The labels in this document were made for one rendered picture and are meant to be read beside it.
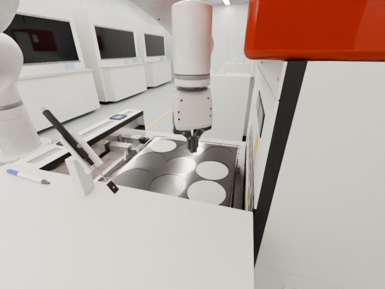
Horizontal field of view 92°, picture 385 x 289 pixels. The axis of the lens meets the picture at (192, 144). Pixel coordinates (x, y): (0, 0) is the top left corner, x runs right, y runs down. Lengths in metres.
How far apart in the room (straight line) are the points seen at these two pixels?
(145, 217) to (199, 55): 0.33
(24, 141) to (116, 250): 0.70
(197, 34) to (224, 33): 8.05
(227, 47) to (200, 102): 7.99
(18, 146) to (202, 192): 0.72
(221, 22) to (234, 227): 8.33
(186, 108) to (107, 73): 4.70
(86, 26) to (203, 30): 4.83
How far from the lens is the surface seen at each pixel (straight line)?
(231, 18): 8.49
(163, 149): 0.71
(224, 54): 8.44
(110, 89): 5.16
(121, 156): 0.74
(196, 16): 0.42
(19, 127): 0.93
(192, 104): 0.45
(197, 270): 0.30
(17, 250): 0.41
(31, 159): 0.69
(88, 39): 5.19
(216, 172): 0.57
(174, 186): 0.52
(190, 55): 0.42
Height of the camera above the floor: 1.23
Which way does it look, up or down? 27 degrees down
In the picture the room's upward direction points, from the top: straight up
